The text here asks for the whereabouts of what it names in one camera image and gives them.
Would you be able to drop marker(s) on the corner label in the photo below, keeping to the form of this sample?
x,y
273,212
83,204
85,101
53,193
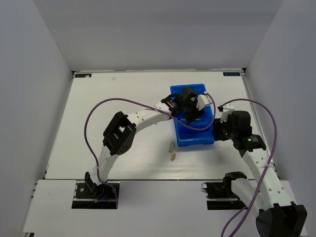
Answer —
x,y
231,74
83,75

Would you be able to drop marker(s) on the grey eraser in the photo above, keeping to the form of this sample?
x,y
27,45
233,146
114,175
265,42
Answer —
x,y
171,147

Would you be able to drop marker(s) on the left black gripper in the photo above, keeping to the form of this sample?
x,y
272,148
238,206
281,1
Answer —
x,y
190,117

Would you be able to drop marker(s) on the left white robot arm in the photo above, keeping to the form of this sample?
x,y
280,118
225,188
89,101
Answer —
x,y
121,130

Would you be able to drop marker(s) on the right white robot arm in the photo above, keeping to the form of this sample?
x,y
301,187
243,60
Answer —
x,y
276,213

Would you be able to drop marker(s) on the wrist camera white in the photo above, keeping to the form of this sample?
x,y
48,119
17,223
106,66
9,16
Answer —
x,y
204,100
225,110

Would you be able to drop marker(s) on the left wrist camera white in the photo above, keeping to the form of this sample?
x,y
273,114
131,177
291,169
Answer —
x,y
204,100

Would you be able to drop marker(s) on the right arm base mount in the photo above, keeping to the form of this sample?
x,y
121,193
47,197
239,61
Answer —
x,y
219,199

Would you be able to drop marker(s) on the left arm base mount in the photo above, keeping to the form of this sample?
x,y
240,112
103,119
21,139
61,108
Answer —
x,y
103,199

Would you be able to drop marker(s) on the left corner label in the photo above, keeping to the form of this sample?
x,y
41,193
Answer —
x,y
83,75

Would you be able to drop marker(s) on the green pen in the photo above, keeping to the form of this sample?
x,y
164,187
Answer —
x,y
196,120

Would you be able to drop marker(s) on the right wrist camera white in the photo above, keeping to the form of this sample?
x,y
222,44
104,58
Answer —
x,y
225,110

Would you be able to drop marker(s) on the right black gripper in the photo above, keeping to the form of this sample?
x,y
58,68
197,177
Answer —
x,y
217,129

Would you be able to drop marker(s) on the blue compartment bin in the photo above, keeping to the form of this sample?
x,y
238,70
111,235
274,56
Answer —
x,y
188,137

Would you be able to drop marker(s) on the right corner label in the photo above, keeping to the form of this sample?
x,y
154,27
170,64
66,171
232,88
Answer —
x,y
231,74

